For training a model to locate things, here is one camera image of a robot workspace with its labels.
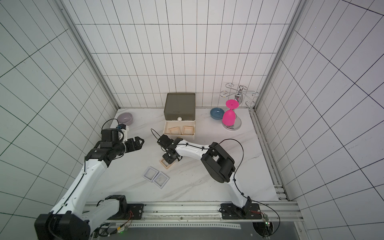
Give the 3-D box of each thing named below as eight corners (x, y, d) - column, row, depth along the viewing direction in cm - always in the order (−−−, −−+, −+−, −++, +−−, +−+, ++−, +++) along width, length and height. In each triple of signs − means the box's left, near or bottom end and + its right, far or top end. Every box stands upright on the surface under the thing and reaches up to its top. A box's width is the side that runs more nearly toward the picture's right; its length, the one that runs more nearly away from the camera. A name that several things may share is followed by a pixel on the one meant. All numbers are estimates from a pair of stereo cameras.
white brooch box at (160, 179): (152, 182, 85) (151, 181, 83) (160, 171, 88) (160, 170, 87) (161, 189, 82) (160, 188, 80) (169, 178, 86) (169, 177, 84)
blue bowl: (210, 119, 113) (211, 117, 111) (209, 110, 120) (210, 107, 117) (224, 119, 113) (225, 117, 111) (222, 110, 120) (223, 107, 117)
